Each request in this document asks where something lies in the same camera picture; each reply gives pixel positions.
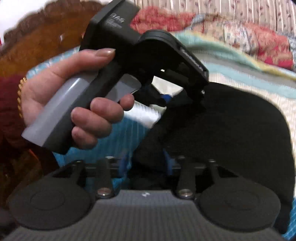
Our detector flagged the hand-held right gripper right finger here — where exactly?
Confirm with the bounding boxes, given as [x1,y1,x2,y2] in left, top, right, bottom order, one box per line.
[162,151,232,200]

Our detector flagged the person's left hand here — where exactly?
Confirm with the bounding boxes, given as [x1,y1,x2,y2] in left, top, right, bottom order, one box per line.
[17,48,135,150]

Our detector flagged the black pants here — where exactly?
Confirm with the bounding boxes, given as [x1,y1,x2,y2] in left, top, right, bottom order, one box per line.
[132,81,294,234]

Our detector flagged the leaf print curtain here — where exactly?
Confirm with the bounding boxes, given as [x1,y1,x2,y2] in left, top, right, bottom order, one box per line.
[136,0,296,34]

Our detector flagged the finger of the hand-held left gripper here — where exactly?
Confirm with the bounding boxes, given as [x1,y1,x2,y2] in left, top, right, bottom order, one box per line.
[135,85,185,108]

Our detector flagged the gold bangle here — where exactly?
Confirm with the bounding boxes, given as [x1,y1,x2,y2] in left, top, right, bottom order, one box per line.
[17,77,28,119]

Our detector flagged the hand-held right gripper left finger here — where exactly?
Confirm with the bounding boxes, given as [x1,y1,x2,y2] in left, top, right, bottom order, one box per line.
[52,156,130,200]

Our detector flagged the floral patchwork quilt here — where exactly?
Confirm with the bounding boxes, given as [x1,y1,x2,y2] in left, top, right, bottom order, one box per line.
[131,6,296,71]

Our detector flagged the carved wooden headboard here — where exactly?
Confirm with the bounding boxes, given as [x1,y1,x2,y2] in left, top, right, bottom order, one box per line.
[0,1,107,80]

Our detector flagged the printed bed sheet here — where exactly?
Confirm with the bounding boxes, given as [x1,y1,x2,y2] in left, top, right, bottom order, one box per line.
[25,30,296,240]

